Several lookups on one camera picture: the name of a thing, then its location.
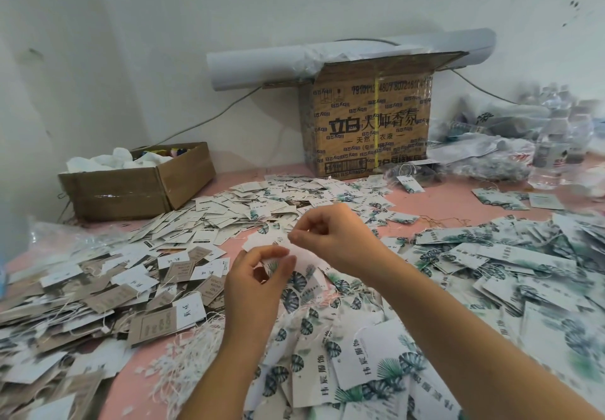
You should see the white roll in plastic wrap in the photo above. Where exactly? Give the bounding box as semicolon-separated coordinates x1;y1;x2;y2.
207;28;497;91

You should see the pile of brown white tags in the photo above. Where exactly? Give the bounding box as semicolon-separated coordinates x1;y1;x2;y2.
0;240;233;420

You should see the clear plastic bag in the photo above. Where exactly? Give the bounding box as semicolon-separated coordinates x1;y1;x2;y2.
21;221;98;265

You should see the person's right forearm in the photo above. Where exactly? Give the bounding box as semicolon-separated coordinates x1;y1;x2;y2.
364;262;605;420

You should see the heap of small tags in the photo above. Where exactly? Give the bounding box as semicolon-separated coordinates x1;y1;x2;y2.
127;175;422;246

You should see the person's left hand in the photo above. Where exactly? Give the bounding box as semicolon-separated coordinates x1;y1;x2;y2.
222;245;300;359

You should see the person's right hand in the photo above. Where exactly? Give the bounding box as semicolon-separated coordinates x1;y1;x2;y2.
288;202;403;284

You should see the pile of white strings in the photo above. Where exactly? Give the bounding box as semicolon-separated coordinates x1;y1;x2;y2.
146;315;233;407

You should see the large printed cardboard box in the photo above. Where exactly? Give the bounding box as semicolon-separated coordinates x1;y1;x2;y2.
299;50;469;180

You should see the black cable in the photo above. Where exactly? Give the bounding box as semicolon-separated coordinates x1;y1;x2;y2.
142;86;264;151

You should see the pile of green leaf tags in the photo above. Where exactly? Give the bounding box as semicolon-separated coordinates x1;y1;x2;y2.
241;209;605;420

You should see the small open cardboard box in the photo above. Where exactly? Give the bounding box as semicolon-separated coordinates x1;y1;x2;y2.
57;141;217;224

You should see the heap of clear plastic bags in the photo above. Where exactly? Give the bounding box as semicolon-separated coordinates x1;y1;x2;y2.
423;82;605;199

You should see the white crumpled material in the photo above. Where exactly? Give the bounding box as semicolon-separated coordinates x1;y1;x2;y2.
64;147;173;175

